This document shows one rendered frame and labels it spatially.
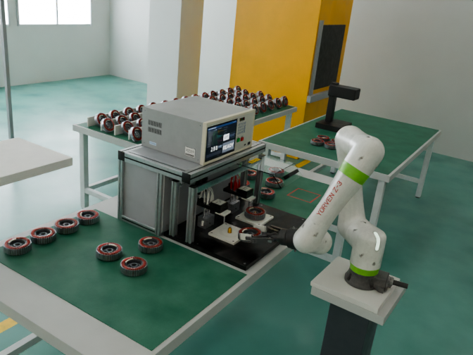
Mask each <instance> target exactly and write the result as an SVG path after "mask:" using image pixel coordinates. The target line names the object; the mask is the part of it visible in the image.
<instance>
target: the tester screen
mask: <svg viewBox="0 0 473 355"><path fill-rule="evenodd" d="M236 125H237V121H236V120H235V121H232V122H230V123H225V124H223V125H219V126H216V127H212V128H209V129H208V136H207V145H206V155H208V154H211V153H214V152H216V151H219V150H221V153H220V154H216V155H214V156H211V157H209V158H206V160H208V159H210V158H214V157H216V156H219V155H221V154H224V153H227V152H228V151H226V152H224V153H222V145H223V143H225V142H228V141H231V140H233V139H235V137H233V138H231V139H227V140H225V141H223V137H224V135H226V134H229V133H231V132H236ZM217 145H218V148H217V150H216V151H212V152H210V148H211V147H214V146H217ZM231 150H234V149H231ZM231 150H229V151H231Z"/></svg>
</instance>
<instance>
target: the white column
mask: <svg viewBox="0 0 473 355"><path fill-rule="evenodd" d="M203 6H204V0H150V6H149V52H148V75H147V99H146V105H149V104H150V103H151V102H155V103H161V102H162V101H164V100H167V101H171V100H172V99H174V98H178V99H181V98H182V97H184V96H188V97H190V96H192V94H198V79H199V68H200V57H201V37H202V27H203Z"/></svg>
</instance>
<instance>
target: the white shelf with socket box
mask: <svg viewBox="0 0 473 355"><path fill-rule="evenodd" d="M68 166H72V157H70V156H66V155H64V154H61V153H58V152H57V151H53V150H51V149H47V148H46V147H42V146H40V145H38V144H35V143H32V142H29V141H27V140H24V139H21V138H19V137H16V138H13V139H7V140H3V141H0V186H4V185H8V184H11V183H14V182H17V181H21V180H25V179H28V178H32V177H34V176H38V175H42V174H45V173H49V172H51V171H55V170H59V169H61V168H66V167H68Z"/></svg>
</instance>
